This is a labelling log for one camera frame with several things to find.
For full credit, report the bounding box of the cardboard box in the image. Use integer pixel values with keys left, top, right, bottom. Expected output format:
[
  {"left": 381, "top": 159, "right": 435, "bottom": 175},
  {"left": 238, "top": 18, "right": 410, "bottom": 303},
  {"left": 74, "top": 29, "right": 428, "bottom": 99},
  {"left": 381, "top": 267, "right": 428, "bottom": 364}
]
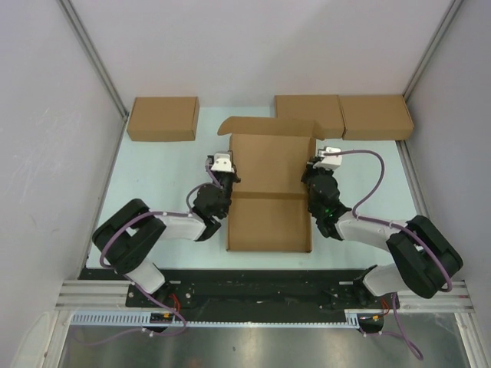
[
  {"left": 274, "top": 95, "right": 344, "bottom": 139},
  {"left": 339, "top": 95, "right": 414, "bottom": 141},
  {"left": 217, "top": 117, "right": 325, "bottom": 253},
  {"left": 127, "top": 97, "right": 199, "bottom": 142}
]

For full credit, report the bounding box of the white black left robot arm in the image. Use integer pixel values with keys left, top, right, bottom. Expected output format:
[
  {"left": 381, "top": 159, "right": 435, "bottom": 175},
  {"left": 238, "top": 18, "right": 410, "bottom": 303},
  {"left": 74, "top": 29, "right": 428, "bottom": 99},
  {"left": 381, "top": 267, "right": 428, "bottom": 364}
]
[{"left": 92, "top": 166, "right": 240, "bottom": 307}]

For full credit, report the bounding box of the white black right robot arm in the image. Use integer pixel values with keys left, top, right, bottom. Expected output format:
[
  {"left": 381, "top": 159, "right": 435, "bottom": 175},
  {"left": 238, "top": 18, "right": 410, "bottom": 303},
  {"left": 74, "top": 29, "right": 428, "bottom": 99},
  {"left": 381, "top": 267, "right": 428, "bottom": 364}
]
[{"left": 302, "top": 159, "right": 463, "bottom": 307}]

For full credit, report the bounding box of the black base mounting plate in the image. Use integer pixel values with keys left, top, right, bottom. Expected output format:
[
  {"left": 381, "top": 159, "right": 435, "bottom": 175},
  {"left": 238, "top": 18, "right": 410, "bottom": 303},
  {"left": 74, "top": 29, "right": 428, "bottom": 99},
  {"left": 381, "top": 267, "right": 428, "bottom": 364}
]
[{"left": 78, "top": 268, "right": 448, "bottom": 319}]

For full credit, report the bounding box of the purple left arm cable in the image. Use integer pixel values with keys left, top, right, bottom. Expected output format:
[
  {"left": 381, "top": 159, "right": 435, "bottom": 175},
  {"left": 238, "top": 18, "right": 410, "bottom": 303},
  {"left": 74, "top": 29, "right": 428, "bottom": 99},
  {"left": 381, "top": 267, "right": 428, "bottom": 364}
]
[{"left": 72, "top": 156, "right": 227, "bottom": 346}]

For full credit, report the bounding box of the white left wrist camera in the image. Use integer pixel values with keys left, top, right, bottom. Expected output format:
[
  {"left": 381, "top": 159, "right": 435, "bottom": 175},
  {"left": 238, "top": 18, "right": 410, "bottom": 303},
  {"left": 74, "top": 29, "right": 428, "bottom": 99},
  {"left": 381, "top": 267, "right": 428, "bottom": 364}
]
[{"left": 210, "top": 150, "right": 236, "bottom": 173}]

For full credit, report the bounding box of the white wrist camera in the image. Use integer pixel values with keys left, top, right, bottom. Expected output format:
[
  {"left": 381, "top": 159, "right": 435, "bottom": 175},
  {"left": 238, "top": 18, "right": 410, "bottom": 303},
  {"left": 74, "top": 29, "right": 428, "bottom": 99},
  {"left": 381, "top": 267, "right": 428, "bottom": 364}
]
[
  {"left": 314, "top": 146, "right": 342, "bottom": 170},
  {"left": 210, "top": 150, "right": 236, "bottom": 173}
]

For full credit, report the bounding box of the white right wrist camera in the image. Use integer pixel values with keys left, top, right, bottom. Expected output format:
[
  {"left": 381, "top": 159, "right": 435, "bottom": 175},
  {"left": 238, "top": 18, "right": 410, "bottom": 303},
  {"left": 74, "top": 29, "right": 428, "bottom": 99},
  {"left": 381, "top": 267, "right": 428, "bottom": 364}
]
[{"left": 314, "top": 146, "right": 342, "bottom": 170}]

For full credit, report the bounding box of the white slotted cable duct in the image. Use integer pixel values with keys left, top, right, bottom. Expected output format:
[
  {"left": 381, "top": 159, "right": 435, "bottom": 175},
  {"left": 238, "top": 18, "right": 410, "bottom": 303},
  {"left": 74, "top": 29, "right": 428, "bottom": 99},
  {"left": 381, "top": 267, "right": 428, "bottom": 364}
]
[{"left": 71, "top": 310, "right": 384, "bottom": 329}]

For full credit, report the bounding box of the aluminium corner post left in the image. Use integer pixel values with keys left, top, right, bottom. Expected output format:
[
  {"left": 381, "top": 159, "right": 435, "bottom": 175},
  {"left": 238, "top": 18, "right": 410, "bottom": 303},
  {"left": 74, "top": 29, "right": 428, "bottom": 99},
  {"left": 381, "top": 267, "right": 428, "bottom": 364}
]
[{"left": 57, "top": 0, "right": 130, "bottom": 120}]

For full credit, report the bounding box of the aluminium corner post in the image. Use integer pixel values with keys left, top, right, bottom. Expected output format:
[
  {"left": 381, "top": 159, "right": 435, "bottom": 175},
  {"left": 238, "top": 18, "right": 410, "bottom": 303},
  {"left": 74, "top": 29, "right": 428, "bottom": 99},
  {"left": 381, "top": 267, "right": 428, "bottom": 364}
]
[
  {"left": 57, "top": 0, "right": 130, "bottom": 120},
  {"left": 402, "top": 0, "right": 466, "bottom": 102}
]

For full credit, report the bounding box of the aluminium corner post right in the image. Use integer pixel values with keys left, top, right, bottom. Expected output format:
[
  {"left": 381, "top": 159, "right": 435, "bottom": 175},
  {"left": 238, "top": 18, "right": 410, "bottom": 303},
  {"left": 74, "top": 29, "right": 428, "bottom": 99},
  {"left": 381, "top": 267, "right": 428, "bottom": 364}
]
[{"left": 402, "top": 0, "right": 466, "bottom": 102}]

